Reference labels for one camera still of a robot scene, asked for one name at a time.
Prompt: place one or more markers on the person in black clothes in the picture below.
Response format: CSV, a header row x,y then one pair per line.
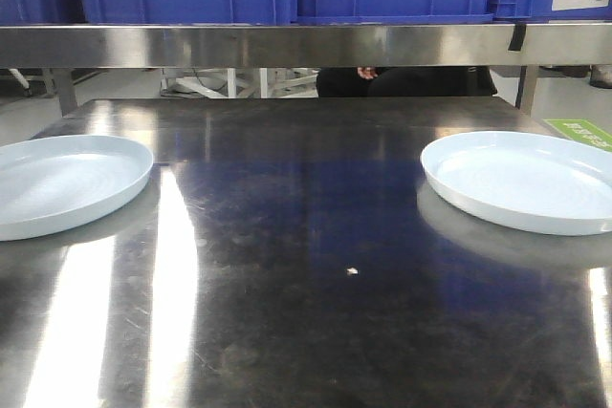
x,y
441,81

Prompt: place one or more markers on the black tape strip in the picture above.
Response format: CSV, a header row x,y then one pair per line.
x,y
518,37

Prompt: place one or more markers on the light blue plate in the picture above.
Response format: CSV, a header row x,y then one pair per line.
x,y
55,184
530,182

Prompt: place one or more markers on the green floor sign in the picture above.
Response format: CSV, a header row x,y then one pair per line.
x,y
583,131

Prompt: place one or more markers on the white metal frame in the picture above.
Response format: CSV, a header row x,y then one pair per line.
x,y
229,83

